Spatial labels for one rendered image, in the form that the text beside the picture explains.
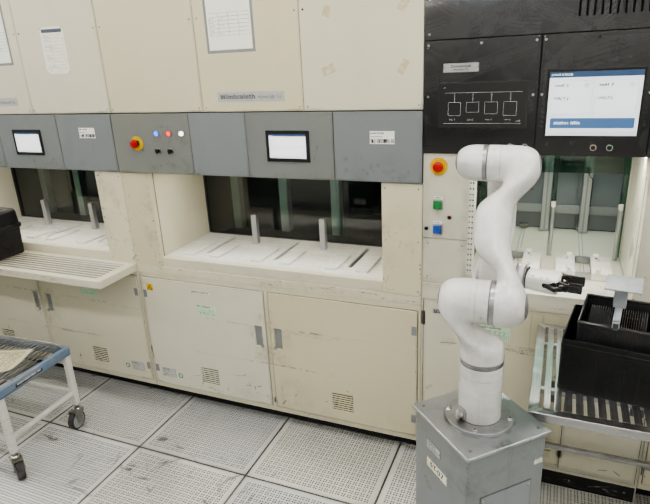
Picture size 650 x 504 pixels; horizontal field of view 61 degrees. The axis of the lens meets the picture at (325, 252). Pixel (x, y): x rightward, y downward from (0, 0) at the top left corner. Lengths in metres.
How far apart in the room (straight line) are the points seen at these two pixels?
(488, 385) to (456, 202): 0.84
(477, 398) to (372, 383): 1.07
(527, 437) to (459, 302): 0.43
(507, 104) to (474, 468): 1.22
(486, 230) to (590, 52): 0.80
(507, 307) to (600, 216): 1.69
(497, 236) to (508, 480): 0.68
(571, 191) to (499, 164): 1.52
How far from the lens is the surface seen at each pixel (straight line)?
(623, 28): 2.11
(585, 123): 2.12
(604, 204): 3.10
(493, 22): 2.12
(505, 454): 1.67
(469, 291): 1.51
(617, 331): 1.84
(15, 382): 2.91
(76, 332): 3.58
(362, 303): 2.46
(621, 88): 2.11
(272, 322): 2.70
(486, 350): 1.56
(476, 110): 2.13
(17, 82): 3.31
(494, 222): 1.54
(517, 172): 1.58
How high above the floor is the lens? 1.76
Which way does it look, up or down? 19 degrees down
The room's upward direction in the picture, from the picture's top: 3 degrees counter-clockwise
